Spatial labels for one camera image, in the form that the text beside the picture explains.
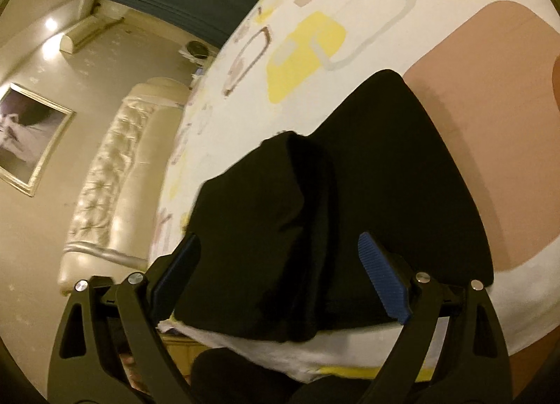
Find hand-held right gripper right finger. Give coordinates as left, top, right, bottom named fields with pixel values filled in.
left=357, top=232, right=512, bottom=404

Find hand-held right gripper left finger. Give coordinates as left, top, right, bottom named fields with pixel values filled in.
left=47, top=232, right=203, bottom=404

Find black pants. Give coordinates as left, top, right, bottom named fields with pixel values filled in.
left=174, top=69, right=495, bottom=343

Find cream tufted headboard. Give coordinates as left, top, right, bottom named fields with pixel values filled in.
left=59, top=77, right=192, bottom=296

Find bed with patterned sheet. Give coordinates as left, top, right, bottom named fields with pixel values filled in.
left=149, top=0, right=560, bottom=384

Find small desk fan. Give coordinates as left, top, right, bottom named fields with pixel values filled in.
left=181, top=40, right=211, bottom=64

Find framed wall picture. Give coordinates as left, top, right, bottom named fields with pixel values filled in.
left=0, top=83, right=76, bottom=198

